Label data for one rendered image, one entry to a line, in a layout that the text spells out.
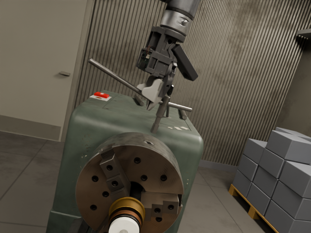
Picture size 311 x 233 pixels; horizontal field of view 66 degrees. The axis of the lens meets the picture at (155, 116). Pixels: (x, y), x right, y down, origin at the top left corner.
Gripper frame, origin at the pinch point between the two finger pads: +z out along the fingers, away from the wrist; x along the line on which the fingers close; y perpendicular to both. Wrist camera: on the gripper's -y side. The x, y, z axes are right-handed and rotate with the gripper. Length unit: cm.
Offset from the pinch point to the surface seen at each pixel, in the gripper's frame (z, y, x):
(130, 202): 22.2, 3.0, 12.4
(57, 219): 53, 9, -18
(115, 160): 16.2, 6.4, 3.3
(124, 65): 4, -96, -286
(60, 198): 44.8, 10.3, -19.3
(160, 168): 15.4, -6.3, 6.3
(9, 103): 111, 32, -321
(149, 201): 23.1, -3.9, 10.5
